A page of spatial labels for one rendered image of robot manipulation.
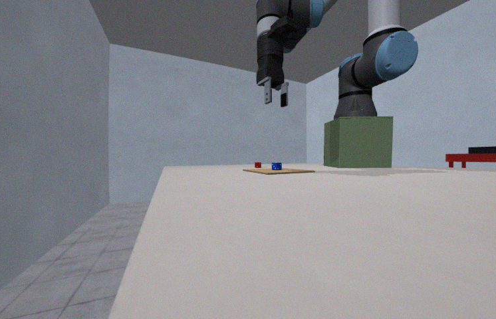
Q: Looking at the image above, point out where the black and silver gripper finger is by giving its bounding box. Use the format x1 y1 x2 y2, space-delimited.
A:
257 76 272 104
275 82 289 107

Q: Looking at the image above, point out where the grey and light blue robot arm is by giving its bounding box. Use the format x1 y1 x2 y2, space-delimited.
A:
256 0 418 119

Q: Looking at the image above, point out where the tan square mat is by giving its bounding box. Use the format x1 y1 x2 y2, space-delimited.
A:
243 168 315 175

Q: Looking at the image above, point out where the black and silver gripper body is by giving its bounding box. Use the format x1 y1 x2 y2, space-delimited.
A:
257 9 299 89

